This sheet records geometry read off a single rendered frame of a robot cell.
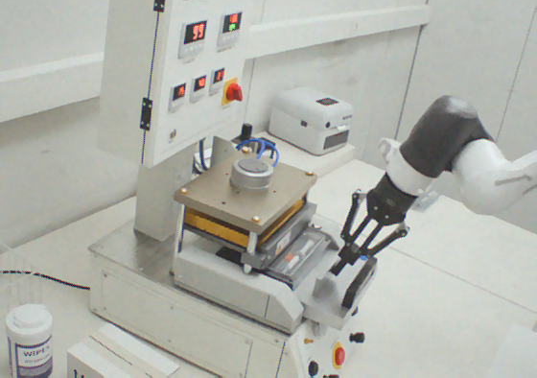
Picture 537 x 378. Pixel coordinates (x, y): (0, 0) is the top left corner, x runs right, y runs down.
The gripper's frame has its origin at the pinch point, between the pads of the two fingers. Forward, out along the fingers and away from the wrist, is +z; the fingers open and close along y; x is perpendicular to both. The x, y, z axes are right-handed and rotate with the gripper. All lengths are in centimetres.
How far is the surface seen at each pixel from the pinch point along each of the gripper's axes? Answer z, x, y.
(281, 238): 1.3, -5.6, -11.9
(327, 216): 34, 65, -13
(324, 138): 28, 95, -31
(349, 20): 3, 147, -57
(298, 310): 6.1, -13.3, -0.9
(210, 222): 4.9, -10.5, -24.0
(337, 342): 18.4, 1.2, 9.6
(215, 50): -18.4, 1.5, -43.5
